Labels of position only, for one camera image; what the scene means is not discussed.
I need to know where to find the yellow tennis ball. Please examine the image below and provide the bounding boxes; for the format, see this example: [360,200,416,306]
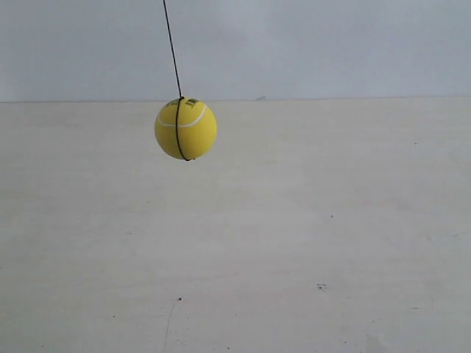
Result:
[155,98,218,161]

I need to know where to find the black hanging string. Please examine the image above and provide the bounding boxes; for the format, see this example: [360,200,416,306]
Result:
[161,0,185,100]

